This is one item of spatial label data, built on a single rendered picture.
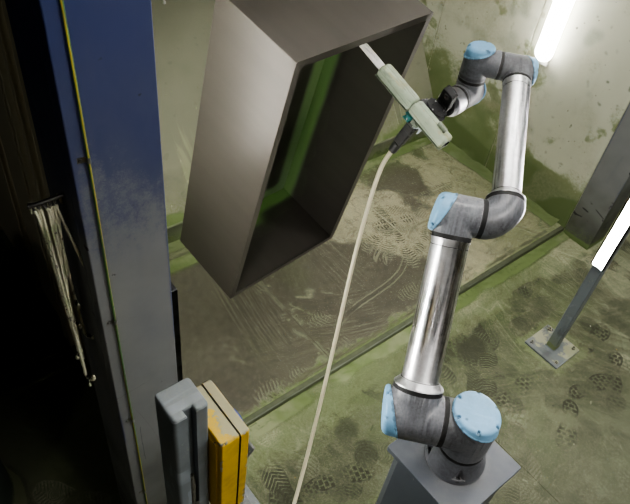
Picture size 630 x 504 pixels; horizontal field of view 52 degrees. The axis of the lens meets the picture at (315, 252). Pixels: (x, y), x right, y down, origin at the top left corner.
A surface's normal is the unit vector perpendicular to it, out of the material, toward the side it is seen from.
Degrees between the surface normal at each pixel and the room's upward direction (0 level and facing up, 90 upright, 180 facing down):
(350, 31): 11
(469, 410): 5
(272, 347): 0
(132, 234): 90
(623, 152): 90
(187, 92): 57
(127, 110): 90
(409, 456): 0
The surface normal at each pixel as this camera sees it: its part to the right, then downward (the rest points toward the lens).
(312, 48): 0.25, -0.58
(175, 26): 0.58, 0.11
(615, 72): -0.78, 0.38
